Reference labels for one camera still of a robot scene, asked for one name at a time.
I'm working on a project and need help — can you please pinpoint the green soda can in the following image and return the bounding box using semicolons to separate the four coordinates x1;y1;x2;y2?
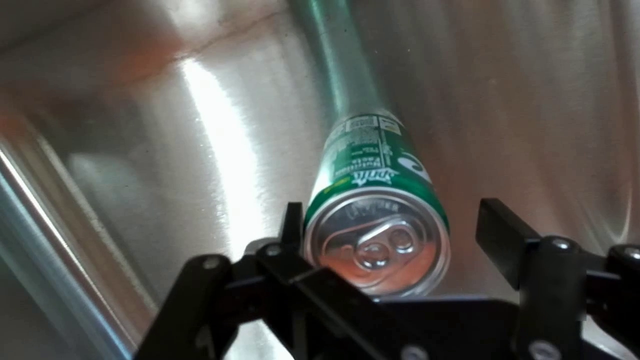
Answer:
301;110;454;299

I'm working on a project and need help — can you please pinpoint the stainless steel sink basin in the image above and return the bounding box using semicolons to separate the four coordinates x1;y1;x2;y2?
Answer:
0;0;640;360

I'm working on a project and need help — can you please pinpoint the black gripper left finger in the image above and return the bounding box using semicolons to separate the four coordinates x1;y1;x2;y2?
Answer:
132;199;403;360

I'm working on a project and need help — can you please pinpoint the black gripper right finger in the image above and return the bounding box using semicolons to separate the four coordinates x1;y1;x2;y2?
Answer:
476;196;640;360

